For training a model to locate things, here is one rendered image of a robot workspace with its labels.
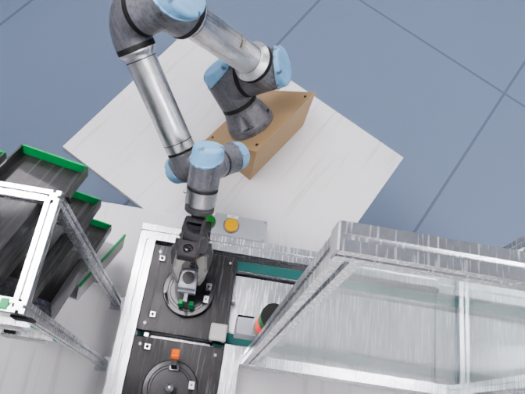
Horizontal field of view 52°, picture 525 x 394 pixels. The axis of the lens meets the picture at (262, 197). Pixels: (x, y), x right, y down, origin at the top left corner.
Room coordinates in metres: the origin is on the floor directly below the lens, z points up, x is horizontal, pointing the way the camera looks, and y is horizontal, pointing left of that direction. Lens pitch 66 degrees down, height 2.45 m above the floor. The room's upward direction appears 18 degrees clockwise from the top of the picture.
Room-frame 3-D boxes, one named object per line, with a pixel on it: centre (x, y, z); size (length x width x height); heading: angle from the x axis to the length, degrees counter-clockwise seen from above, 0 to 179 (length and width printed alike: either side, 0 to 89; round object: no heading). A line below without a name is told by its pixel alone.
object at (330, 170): (0.83, 0.12, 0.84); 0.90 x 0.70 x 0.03; 70
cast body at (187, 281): (0.31, 0.11, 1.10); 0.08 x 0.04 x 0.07; 8
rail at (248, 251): (0.51, -0.14, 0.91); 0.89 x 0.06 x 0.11; 98
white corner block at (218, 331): (0.23, 0.00, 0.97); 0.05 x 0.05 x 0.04; 8
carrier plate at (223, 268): (0.31, 0.11, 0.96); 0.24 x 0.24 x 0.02; 8
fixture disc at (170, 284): (0.31, 0.11, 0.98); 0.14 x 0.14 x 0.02
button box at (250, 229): (0.54, 0.06, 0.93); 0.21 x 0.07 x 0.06; 98
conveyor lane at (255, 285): (0.33, -0.19, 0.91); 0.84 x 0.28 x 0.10; 98
